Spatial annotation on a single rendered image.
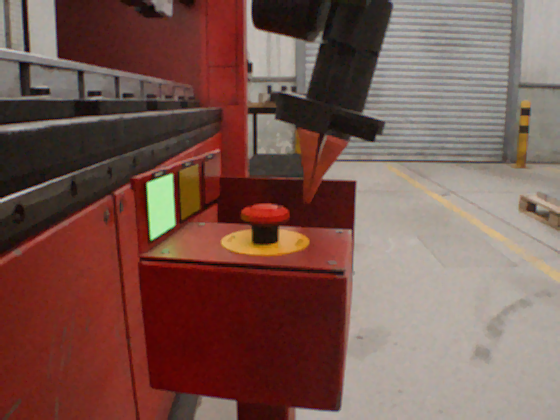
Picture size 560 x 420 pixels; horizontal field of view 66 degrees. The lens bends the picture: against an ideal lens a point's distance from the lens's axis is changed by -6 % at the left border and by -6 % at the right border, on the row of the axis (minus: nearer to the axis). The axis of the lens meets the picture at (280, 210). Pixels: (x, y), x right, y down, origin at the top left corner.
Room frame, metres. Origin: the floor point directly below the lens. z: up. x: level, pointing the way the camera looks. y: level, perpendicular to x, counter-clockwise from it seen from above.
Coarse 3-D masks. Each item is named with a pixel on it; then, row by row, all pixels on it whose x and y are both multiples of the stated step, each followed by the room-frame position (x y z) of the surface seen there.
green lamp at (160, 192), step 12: (156, 180) 0.35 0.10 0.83; (168, 180) 0.37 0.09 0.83; (156, 192) 0.35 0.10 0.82; (168, 192) 0.37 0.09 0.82; (156, 204) 0.35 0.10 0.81; (168, 204) 0.37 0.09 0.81; (156, 216) 0.35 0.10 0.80; (168, 216) 0.37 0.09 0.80; (156, 228) 0.35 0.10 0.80; (168, 228) 0.37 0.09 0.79
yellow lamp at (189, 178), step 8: (192, 168) 0.43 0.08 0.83; (184, 176) 0.41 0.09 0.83; (192, 176) 0.43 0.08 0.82; (184, 184) 0.41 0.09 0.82; (192, 184) 0.43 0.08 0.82; (184, 192) 0.41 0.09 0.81; (192, 192) 0.43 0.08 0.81; (184, 200) 0.41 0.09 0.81; (192, 200) 0.42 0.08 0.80; (184, 208) 0.40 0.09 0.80; (192, 208) 0.42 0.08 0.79; (184, 216) 0.40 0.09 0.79
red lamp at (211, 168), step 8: (216, 160) 0.50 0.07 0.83; (208, 168) 0.47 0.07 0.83; (216, 168) 0.50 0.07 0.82; (208, 176) 0.47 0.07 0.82; (216, 176) 0.50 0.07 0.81; (208, 184) 0.47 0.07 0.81; (216, 184) 0.50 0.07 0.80; (208, 192) 0.47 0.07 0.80; (216, 192) 0.49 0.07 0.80; (208, 200) 0.47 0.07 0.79
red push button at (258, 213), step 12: (264, 204) 0.37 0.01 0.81; (276, 204) 0.37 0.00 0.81; (240, 216) 0.36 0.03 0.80; (252, 216) 0.34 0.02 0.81; (264, 216) 0.34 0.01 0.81; (276, 216) 0.34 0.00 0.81; (288, 216) 0.35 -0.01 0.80; (252, 228) 0.36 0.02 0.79; (264, 228) 0.35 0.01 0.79; (276, 228) 0.35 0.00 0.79; (252, 240) 0.36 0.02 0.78; (264, 240) 0.35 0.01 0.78; (276, 240) 0.35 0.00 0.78
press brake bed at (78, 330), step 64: (192, 128) 1.37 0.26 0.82; (0, 192) 0.37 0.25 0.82; (64, 192) 0.48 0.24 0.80; (128, 192) 0.70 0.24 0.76; (0, 256) 0.36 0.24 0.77; (64, 256) 0.46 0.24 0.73; (128, 256) 0.67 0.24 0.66; (0, 320) 0.33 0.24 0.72; (64, 320) 0.44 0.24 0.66; (128, 320) 0.64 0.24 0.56; (0, 384) 0.31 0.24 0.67; (64, 384) 0.42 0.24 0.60; (128, 384) 0.61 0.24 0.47
